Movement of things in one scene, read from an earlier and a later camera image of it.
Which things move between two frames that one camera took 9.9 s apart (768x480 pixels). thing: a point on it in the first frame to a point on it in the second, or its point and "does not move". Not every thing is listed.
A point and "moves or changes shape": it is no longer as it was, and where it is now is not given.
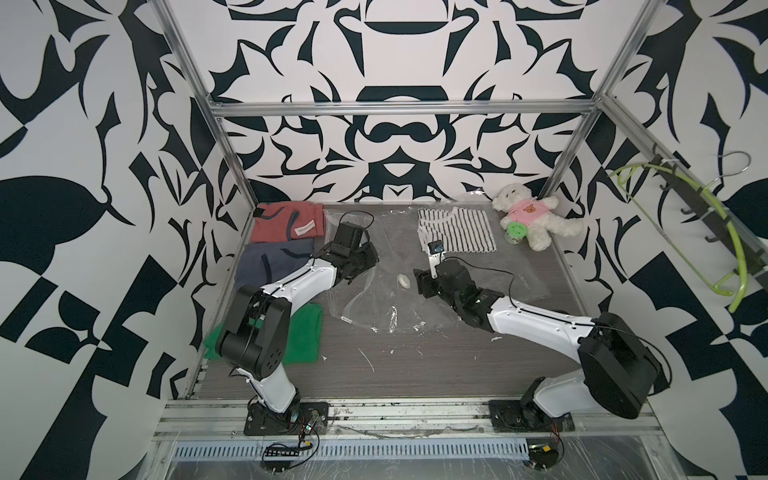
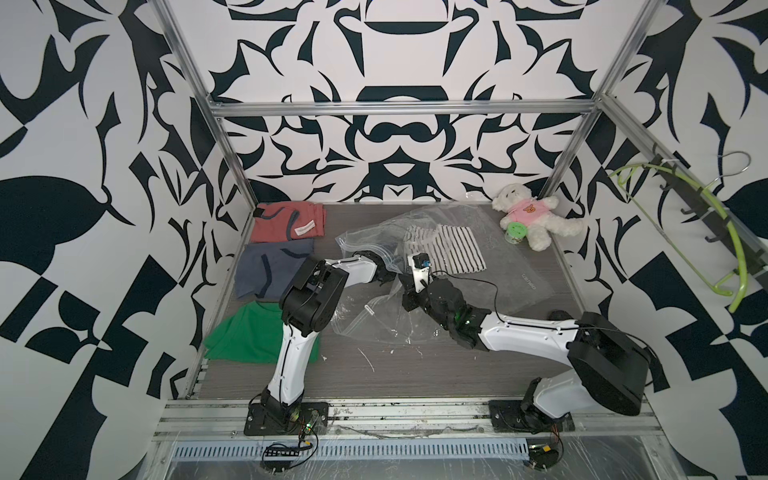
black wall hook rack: x=716 y=218 does not move
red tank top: x=281 y=221 does not move
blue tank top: x=263 y=263 does not move
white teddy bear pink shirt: x=540 y=221 does not move
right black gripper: x=423 y=280 to x=409 y=291
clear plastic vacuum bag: x=385 y=297 moves or changes shape
